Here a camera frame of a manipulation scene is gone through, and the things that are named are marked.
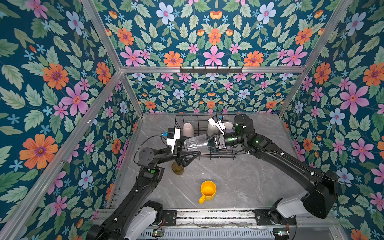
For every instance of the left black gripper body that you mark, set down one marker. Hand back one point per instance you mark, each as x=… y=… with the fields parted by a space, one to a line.
x=175 y=152

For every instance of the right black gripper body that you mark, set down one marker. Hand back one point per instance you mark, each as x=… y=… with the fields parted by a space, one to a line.
x=221 y=142

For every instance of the white mug red interior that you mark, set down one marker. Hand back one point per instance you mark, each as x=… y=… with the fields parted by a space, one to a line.
x=229 y=127

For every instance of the white ceramic mug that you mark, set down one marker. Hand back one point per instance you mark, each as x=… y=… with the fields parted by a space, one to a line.
x=212 y=130

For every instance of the clear glass cup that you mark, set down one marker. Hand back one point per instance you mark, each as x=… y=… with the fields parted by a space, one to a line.
x=199 y=143

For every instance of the cream mug pink handle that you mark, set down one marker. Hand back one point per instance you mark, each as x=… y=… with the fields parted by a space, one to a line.
x=188 y=130

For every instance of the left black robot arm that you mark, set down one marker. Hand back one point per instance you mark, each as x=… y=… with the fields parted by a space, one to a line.
x=135 y=213

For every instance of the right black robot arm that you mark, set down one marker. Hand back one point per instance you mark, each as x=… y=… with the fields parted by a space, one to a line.
x=321 y=189

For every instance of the olive green glass cup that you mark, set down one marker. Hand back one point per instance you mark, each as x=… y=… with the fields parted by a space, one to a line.
x=177 y=169

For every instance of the yellow mug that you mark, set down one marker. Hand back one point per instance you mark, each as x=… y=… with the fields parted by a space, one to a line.
x=208 y=191

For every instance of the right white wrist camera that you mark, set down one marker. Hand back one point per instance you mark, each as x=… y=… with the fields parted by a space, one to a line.
x=219 y=125

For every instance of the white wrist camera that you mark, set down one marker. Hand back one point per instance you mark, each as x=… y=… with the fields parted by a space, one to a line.
x=172 y=136
x=219 y=125

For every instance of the black wire dish rack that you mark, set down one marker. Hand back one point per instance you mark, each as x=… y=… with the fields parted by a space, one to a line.
x=200 y=124

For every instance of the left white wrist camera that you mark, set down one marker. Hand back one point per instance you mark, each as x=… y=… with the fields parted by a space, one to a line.
x=172 y=136

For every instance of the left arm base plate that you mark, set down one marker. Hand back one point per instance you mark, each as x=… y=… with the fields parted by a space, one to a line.
x=167 y=218

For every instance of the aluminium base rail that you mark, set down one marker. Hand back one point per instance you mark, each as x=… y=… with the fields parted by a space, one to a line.
x=242 y=218

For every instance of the black wall hook rail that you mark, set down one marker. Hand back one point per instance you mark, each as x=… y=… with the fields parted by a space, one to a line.
x=210 y=70

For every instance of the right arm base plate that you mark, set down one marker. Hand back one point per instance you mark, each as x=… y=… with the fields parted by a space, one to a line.
x=266 y=217

